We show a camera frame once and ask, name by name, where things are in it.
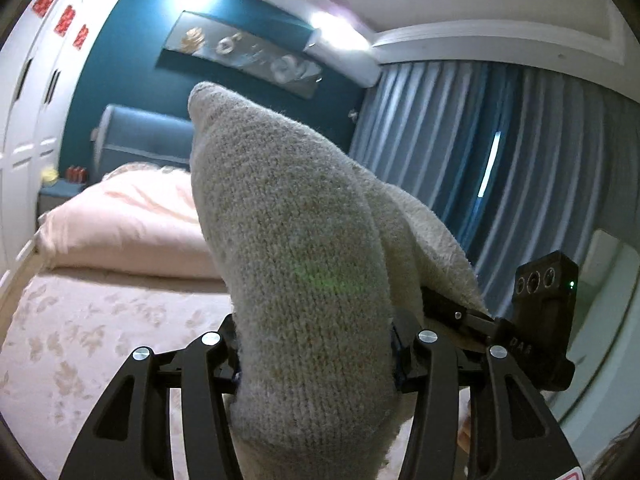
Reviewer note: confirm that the blue grey curtain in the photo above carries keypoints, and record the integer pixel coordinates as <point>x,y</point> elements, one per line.
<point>425,125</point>

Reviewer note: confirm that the small yellow object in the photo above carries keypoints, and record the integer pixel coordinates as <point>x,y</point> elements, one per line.
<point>50,176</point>

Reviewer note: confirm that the red bottles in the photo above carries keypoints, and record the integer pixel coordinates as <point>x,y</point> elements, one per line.
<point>76,174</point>

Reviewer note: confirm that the blue padded headboard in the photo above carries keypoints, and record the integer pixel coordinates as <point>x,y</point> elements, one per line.
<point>140,135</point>

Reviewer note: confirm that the pink pillow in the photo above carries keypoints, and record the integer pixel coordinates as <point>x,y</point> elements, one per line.
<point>125,220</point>

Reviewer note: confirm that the white wardrobe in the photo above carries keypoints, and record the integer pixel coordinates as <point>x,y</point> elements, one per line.
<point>25,160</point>

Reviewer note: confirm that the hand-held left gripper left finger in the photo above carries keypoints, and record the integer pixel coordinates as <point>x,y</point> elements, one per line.
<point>227,360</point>

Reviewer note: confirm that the long framed wall picture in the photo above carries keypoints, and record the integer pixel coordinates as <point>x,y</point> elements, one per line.
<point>240,50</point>

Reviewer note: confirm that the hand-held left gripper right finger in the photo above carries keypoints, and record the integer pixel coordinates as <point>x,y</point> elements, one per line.
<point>407,360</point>

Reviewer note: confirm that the cream fuzzy sock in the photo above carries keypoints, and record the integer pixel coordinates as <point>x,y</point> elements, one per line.
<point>420,240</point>

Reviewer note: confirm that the blue nightstand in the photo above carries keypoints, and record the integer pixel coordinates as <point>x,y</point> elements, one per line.
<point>57,195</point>

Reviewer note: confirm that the floral bed sheet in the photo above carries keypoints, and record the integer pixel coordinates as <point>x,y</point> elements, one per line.
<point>75,320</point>

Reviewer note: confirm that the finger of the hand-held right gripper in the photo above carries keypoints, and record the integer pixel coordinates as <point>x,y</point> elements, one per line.
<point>457,316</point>

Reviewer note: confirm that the white cabinet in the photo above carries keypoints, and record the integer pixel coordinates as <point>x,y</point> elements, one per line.
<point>605,285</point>

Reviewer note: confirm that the small wall switch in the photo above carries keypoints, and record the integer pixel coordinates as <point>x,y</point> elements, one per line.
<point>353,115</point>

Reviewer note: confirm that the beige knitted sock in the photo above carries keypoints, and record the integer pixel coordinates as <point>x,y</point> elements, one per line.
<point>290,260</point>

